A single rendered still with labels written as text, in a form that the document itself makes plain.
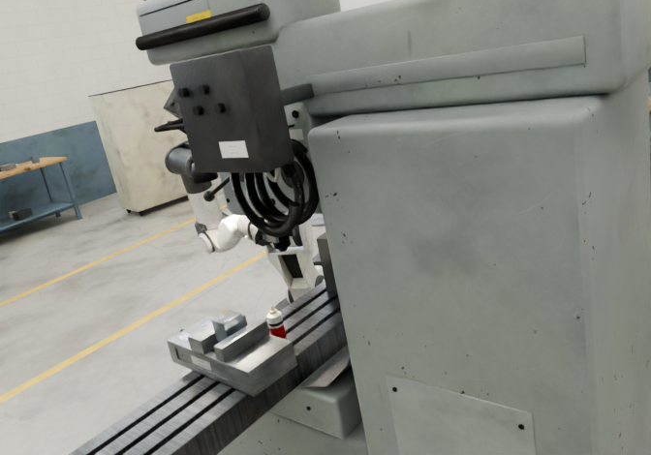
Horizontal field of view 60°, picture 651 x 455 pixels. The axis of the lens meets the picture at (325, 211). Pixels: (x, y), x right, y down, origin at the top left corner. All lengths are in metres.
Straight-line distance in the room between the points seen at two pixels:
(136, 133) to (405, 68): 6.67
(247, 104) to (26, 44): 8.58
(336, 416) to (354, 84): 0.82
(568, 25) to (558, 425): 0.64
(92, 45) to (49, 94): 1.08
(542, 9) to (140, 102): 6.92
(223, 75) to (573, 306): 0.67
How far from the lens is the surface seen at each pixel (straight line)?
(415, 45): 1.06
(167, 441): 1.40
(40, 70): 9.49
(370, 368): 1.23
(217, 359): 1.46
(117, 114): 7.53
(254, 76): 0.97
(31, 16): 9.60
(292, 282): 2.46
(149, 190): 7.69
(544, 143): 0.86
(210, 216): 1.97
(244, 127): 0.98
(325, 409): 1.51
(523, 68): 0.97
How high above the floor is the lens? 1.71
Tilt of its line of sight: 16 degrees down
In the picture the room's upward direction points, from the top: 11 degrees counter-clockwise
